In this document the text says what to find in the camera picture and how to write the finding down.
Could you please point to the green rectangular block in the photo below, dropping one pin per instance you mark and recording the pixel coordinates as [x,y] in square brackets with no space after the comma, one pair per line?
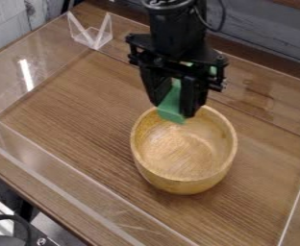
[168,108]

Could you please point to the black metal bracket with bolt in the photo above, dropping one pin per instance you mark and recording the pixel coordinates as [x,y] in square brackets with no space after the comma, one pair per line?
[39,237]

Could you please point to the brown wooden bowl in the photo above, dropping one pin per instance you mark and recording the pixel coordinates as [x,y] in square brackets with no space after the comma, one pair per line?
[184,158]

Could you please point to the clear acrylic corner bracket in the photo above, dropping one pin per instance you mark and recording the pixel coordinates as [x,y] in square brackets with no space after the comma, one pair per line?
[92,37]

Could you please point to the clear acrylic tray wall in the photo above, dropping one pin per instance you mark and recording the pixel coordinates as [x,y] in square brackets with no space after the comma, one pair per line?
[69,102]

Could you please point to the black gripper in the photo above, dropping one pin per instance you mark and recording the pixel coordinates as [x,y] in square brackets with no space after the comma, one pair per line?
[173,51]

